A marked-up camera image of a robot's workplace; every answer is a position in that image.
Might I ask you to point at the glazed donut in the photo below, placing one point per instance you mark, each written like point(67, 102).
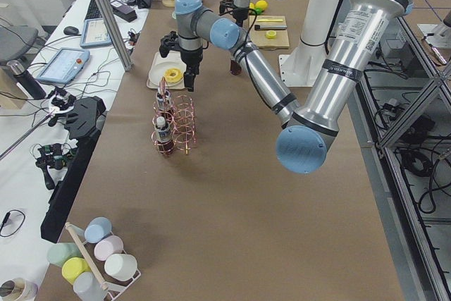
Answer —
point(173, 75)

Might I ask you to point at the wooden cutting board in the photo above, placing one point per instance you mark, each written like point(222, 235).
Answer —
point(280, 42)

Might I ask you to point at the aluminium frame post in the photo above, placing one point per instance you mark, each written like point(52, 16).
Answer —
point(114, 33)

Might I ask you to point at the white cup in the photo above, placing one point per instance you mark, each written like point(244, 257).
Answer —
point(122, 267)

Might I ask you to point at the black computer mouse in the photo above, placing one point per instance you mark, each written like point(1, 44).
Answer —
point(71, 30)

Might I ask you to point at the half lemon slice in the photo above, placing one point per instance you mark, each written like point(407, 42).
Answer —
point(271, 34)

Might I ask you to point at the black long stand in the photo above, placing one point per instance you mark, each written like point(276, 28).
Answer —
point(81, 123)

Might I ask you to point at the yellow plastic knife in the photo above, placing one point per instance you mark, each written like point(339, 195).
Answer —
point(270, 20)

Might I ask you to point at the steel cylinder muddler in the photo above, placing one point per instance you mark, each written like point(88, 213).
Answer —
point(270, 27)

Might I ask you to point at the yellow lemon lower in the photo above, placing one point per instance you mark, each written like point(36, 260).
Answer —
point(262, 5)

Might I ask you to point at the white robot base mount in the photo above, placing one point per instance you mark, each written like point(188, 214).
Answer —
point(302, 66)

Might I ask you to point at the translucent grey cup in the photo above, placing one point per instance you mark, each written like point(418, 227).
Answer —
point(87, 288)

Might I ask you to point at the blue cup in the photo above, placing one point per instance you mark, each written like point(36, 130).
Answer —
point(98, 229)

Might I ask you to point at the green cup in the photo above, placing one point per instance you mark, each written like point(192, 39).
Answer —
point(61, 252)

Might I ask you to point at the pink cup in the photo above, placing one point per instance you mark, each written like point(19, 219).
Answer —
point(108, 246)

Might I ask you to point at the tea bottle top rack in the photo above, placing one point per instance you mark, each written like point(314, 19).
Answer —
point(235, 67)

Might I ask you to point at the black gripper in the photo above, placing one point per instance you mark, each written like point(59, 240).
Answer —
point(190, 57)
point(241, 13)

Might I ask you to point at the tape roll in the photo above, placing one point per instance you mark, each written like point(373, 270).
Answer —
point(18, 289)

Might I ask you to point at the cream serving tray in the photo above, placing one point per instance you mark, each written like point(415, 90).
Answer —
point(172, 56)

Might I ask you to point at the teach pendant tablet far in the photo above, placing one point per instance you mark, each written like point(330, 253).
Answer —
point(94, 34)

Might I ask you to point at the black thermos bottle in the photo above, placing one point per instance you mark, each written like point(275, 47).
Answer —
point(25, 78)

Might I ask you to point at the copper wire bottle rack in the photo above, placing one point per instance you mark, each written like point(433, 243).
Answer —
point(181, 119)

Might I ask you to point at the black keyboard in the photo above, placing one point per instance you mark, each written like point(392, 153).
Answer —
point(93, 11)

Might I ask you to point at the yellow cup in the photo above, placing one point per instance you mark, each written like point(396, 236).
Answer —
point(73, 267)

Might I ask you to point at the tea bottle lower right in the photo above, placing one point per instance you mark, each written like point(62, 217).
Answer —
point(164, 101)

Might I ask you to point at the grey office chair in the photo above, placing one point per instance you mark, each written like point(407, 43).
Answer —
point(16, 41)

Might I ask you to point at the white round plate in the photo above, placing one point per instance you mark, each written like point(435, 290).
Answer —
point(157, 72)

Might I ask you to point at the teach pendant tablet near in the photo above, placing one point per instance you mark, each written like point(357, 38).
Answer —
point(64, 66)

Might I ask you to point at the tea bottle lower left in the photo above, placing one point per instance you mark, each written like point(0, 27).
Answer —
point(164, 138)

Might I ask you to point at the teach pendant tablet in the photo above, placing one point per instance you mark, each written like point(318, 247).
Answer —
point(64, 66)
point(94, 34)

